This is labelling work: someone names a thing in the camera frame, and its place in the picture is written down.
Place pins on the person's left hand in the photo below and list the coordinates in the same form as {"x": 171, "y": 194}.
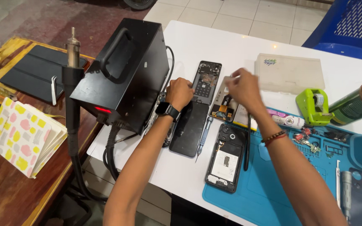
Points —
{"x": 178, "y": 92}

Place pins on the person's right hand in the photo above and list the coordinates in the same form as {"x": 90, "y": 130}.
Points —
{"x": 247, "y": 89}

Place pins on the person's right fingers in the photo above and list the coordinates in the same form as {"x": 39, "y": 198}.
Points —
{"x": 233, "y": 82}

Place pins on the person's left fingers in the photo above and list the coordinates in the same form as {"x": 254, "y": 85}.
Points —
{"x": 189, "y": 89}

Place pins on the gold phone display assembly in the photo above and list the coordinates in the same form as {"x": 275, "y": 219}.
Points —
{"x": 222, "y": 108}

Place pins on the black smartwatch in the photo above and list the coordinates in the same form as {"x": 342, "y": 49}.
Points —
{"x": 167, "y": 110}

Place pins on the yellow white phone battery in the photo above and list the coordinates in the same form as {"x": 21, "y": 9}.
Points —
{"x": 242, "y": 119}

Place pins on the black phone screen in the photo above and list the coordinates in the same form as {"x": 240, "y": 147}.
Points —
{"x": 189, "y": 128}

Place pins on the blue precision screwdriver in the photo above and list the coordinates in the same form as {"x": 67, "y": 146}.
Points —
{"x": 205, "y": 135}

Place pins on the clear plastic parts box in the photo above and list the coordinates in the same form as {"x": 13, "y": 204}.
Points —
{"x": 289, "y": 73}

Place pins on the black hot air station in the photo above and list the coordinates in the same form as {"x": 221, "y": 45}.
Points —
{"x": 127, "y": 78}

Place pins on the black spudger tool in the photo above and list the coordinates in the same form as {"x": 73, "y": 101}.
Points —
{"x": 247, "y": 144}

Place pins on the white pink glue tube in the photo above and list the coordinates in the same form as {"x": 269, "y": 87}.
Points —
{"x": 286, "y": 120}

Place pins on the black phone with open back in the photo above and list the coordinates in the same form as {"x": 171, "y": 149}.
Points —
{"x": 226, "y": 160}

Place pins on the green tape dispenser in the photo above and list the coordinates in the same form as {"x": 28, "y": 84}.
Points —
{"x": 308, "y": 106}

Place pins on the small red phone part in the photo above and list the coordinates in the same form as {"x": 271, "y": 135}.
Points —
{"x": 302, "y": 135}

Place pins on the black tyre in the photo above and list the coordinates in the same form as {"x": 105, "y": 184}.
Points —
{"x": 140, "y": 3}

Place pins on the small green circuit board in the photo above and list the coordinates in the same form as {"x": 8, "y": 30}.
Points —
{"x": 309, "y": 146}

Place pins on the blue repair mat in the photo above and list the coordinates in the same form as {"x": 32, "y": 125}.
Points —
{"x": 262, "y": 194}

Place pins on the hot air gun with nozzle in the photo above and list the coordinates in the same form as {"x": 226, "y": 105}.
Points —
{"x": 73, "y": 84}

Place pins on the small black phone part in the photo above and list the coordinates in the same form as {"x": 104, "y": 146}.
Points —
{"x": 336, "y": 136}

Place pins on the person's dark trousers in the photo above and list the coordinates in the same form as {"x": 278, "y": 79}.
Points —
{"x": 196, "y": 213}

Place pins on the green spray can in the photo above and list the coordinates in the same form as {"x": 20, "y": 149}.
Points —
{"x": 357, "y": 102}

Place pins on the blue plastic chair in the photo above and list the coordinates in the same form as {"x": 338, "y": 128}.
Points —
{"x": 350, "y": 25}

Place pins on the white tweezers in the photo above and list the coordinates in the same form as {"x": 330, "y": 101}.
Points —
{"x": 54, "y": 91}

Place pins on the silver metal tweezers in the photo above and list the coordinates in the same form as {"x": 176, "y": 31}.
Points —
{"x": 338, "y": 185}

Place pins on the black tablet case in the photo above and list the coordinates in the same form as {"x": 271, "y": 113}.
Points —
{"x": 33, "y": 73}

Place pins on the silver metal screwdriver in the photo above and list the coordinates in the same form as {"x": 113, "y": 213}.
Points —
{"x": 346, "y": 194}

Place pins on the pink yellow spotted notebook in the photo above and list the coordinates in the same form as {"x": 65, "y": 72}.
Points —
{"x": 20, "y": 135}

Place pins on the black phone middle frame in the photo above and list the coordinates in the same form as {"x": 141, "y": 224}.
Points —
{"x": 206, "y": 80}

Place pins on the phone frame with circuit board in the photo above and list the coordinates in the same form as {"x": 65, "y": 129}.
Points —
{"x": 156, "y": 125}

